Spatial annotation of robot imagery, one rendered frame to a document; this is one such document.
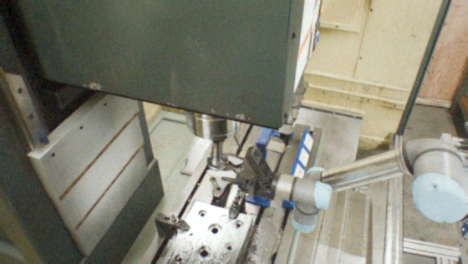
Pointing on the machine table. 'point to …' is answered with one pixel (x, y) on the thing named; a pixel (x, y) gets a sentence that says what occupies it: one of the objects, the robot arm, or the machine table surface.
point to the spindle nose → (211, 126)
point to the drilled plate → (200, 231)
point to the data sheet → (307, 17)
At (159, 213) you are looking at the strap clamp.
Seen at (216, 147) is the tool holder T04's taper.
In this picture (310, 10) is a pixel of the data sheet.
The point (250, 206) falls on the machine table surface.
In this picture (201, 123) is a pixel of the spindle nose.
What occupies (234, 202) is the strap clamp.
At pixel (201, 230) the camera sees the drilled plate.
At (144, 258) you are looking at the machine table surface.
